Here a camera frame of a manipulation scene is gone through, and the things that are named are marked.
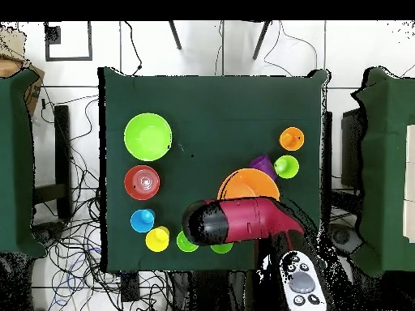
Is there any black power box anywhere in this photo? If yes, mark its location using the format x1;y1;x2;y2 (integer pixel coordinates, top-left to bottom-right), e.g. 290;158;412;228
120;271;141;303

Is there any orange cup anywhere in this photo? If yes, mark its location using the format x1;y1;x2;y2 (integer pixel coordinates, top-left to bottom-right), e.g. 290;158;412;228
279;126;306;152

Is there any dark tripod leg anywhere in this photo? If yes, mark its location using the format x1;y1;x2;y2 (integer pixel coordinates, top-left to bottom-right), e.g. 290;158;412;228
168;20;183;50
252;20;272;62

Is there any cardboard box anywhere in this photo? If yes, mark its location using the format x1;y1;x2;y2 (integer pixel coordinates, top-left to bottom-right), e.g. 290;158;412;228
0;54;45;117

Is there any thin black cable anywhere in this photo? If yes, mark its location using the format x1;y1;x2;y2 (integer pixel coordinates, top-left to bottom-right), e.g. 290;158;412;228
123;20;143;77
263;20;319;78

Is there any dark green tablecloth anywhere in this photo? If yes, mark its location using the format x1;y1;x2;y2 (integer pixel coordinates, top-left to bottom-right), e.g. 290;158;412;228
97;66;332;272

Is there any tangle of floor cables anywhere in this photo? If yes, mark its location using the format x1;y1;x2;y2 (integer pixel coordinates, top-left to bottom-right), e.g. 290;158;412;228
32;93;173;311

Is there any lime green cup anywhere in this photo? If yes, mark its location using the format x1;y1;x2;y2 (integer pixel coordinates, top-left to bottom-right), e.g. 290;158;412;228
273;155;300;180

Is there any large orange bowl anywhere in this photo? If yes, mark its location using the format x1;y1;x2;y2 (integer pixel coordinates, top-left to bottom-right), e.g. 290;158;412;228
216;167;280;202

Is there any black floor stand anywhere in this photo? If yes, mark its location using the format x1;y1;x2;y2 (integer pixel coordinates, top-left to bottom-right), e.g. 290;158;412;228
322;111;361;224
32;104;73;221

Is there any green cloth side table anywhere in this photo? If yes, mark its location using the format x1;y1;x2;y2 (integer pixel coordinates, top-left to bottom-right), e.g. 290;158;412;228
0;69;48;258
350;66;415;278

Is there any grey black device base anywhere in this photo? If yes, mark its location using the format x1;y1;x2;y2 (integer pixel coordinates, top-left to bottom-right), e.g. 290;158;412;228
324;223;363;258
32;221;67;247

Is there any yellow cup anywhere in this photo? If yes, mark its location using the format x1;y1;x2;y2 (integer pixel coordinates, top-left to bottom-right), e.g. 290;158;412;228
144;226;170;253

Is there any large green bowl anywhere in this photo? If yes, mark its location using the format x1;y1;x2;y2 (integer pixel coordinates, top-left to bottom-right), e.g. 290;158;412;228
123;112;173;162

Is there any blue cup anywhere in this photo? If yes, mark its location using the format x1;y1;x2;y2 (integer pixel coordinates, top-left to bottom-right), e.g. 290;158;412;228
130;208;156;234

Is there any purple cup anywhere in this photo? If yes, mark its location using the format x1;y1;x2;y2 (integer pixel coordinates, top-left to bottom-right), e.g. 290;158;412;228
248;154;279;182

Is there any red bowl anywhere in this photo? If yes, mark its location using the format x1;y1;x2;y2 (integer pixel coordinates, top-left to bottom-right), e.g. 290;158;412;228
123;164;161;201

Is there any black square frame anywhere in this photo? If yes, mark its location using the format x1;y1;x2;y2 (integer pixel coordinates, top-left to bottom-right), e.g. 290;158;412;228
44;20;93;62

